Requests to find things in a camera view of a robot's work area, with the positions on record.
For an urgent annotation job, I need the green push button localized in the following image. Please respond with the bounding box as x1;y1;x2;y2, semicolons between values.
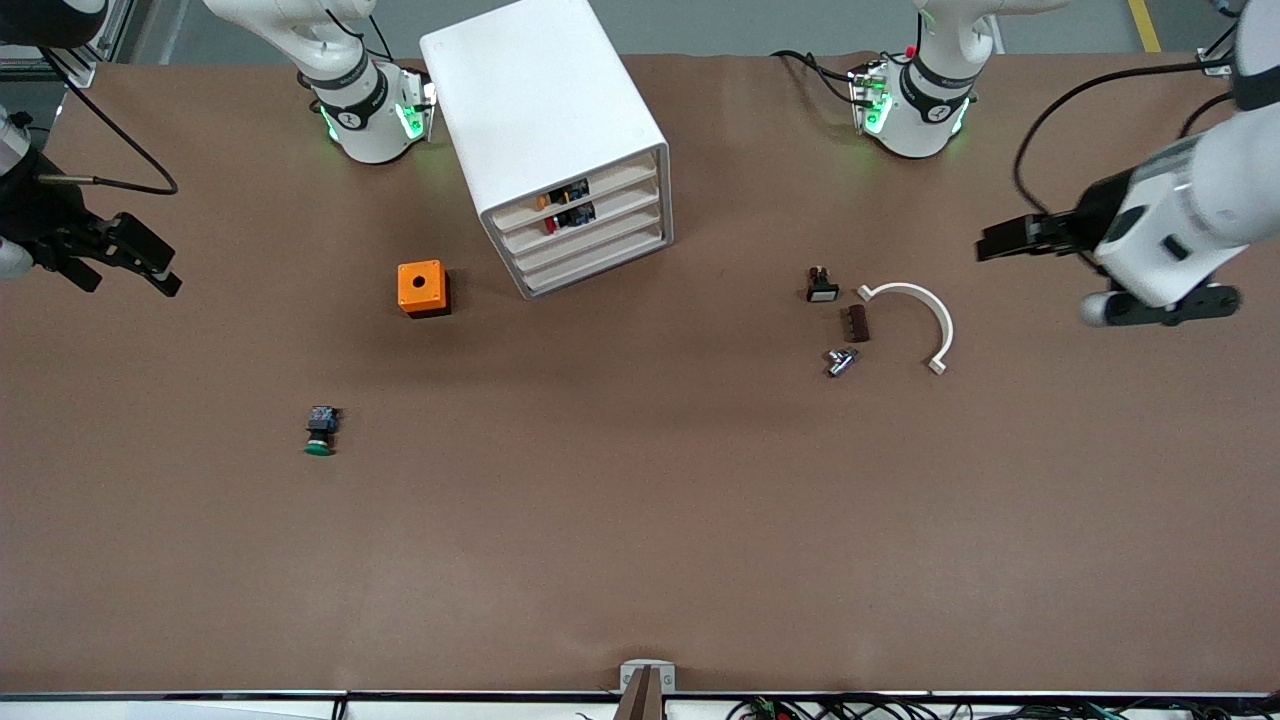
304;405;342;458

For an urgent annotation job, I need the white drawer holding orange parts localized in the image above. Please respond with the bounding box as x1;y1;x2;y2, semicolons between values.
490;158;662;233

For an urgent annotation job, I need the orange box with hole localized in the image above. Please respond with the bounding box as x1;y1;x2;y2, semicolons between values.
397;260;452;319

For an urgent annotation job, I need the brown table mat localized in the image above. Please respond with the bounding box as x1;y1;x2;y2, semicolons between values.
0;50;1280;694

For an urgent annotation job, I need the brown angled strip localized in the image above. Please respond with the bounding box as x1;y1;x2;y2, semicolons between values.
614;667;665;720

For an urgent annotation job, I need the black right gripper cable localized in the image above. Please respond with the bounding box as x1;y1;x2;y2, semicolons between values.
35;45;180;197

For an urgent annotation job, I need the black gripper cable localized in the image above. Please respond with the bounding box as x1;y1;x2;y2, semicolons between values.
35;45;180;197
1013;58;1237;221

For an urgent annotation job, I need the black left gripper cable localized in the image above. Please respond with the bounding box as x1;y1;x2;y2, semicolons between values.
1013;58;1237;221

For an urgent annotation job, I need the white curved bracket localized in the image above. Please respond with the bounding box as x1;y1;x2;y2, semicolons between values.
856;282;955;377

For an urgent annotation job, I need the aluminium frame profile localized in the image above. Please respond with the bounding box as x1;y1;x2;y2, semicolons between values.
0;0;138;89
1195;0;1280;78

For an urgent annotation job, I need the white table edge rail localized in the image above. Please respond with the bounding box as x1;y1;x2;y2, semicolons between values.
0;690;1280;720

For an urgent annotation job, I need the grey table edge bracket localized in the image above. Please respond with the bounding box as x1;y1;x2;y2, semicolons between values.
620;660;676;693

